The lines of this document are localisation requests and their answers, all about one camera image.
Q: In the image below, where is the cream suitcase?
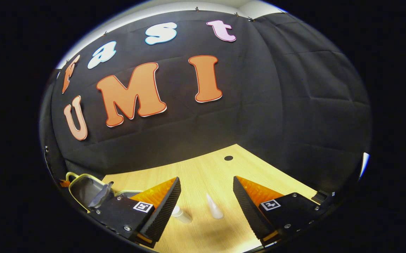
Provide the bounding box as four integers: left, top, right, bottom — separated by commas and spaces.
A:
66, 171, 143, 213

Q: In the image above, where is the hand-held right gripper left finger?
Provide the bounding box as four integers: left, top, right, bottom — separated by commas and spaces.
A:
90, 177, 182, 248

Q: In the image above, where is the white pump bottle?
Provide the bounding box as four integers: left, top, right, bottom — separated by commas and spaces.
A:
170, 205, 193, 224

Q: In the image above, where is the white tapered tube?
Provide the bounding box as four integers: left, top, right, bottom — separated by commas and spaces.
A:
206, 193, 224, 219

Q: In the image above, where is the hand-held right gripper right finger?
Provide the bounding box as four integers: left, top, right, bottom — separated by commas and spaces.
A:
233, 176, 324, 247

